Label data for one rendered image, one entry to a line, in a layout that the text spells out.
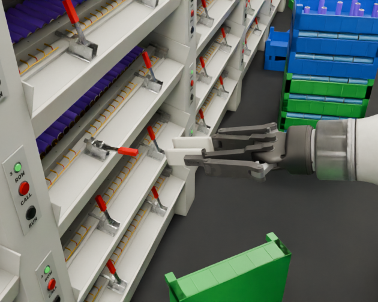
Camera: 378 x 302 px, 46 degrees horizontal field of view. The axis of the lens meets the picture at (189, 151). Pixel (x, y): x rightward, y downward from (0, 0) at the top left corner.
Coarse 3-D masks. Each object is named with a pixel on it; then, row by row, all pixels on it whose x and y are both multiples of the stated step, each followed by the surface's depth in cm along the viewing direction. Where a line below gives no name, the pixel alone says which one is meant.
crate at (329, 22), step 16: (304, 0) 163; (336, 0) 161; (368, 0) 159; (304, 16) 147; (320, 16) 146; (336, 16) 145; (352, 16) 144; (368, 16) 159; (352, 32) 147; (368, 32) 146
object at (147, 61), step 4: (144, 52) 98; (144, 56) 97; (148, 56) 98; (144, 60) 98; (148, 60) 98; (148, 64) 98; (148, 68) 99; (152, 72) 100; (152, 76) 100; (152, 80) 100; (156, 80) 101
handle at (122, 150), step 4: (100, 144) 80; (100, 148) 80; (104, 148) 80; (108, 148) 80; (112, 148) 80; (116, 148) 80; (120, 148) 79; (124, 148) 79; (128, 148) 79; (120, 152) 79; (124, 152) 78; (128, 152) 78; (132, 152) 78; (136, 152) 78
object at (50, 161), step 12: (132, 72) 100; (120, 84) 95; (108, 96) 91; (120, 96) 95; (96, 108) 87; (84, 120) 84; (96, 120) 87; (72, 132) 80; (84, 132) 84; (60, 144) 77; (72, 144) 80; (48, 156) 74; (60, 156) 76; (48, 168) 73
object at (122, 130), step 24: (144, 48) 115; (168, 48) 113; (144, 72) 106; (168, 72) 109; (144, 96) 99; (120, 120) 90; (144, 120) 95; (120, 144) 85; (72, 168) 77; (96, 168) 79; (72, 192) 73; (72, 216) 73
